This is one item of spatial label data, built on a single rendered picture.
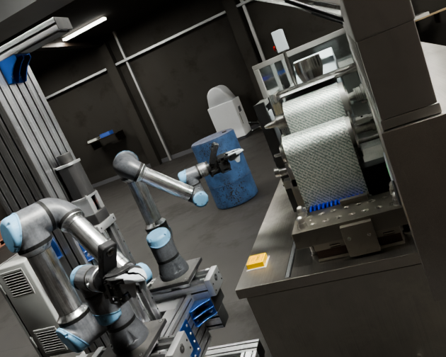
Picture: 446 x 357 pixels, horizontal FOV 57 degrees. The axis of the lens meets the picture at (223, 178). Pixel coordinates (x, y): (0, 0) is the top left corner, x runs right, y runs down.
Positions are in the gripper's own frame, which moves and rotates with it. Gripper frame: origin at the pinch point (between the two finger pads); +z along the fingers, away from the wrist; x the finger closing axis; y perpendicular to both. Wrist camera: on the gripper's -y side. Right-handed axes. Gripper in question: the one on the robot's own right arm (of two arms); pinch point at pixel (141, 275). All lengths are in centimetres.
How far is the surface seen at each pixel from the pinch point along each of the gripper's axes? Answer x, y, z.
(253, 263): -56, 24, -17
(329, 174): -80, -1, 11
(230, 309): -142, 105, -139
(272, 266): -58, 26, -10
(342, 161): -82, -5, 16
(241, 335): -119, 109, -110
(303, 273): -55, 26, 6
